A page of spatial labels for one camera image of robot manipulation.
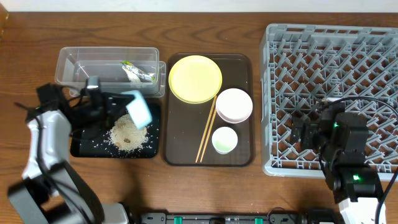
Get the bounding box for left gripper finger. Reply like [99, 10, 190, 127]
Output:
[105, 93, 136, 109]
[104, 107, 127, 124]

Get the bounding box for rice leftovers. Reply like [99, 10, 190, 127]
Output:
[94, 113, 149, 152]

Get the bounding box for light blue bowl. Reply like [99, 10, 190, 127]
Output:
[123, 90, 152, 129]

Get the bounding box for green snack wrapper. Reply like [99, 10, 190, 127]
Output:
[121, 60, 155, 83]

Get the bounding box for pink bowl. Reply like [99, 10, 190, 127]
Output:
[216, 88, 253, 124]

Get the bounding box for white green cup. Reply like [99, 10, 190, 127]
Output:
[211, 127, 238, 154]

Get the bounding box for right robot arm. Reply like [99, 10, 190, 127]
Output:
[290, 101, 386, 223]

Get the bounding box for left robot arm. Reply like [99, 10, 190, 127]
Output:
[7, 83, 136, 223]

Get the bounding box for grey dishwasher rack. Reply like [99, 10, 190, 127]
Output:
[259, 24, 397, 181]

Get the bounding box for black plastic tray bin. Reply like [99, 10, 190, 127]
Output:
[70, 102, 161, 158]

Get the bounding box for clear plastic bin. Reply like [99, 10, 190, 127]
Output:
[55, 47, 166, 98]

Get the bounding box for yellow plate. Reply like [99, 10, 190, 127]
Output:
[169, 55, 223, 104]

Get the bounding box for wooden chopstick right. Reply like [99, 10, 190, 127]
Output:
[196, 108, 216, 163]

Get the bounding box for wooden chopstick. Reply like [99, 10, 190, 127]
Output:
[196, 108, 216, 163]
[195, 95, 217, 163]

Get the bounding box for wooden chopstick left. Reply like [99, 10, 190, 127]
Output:
[195, 95, 217, 163]

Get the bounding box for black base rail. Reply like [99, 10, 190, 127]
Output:
[141, 213, 307, 224]

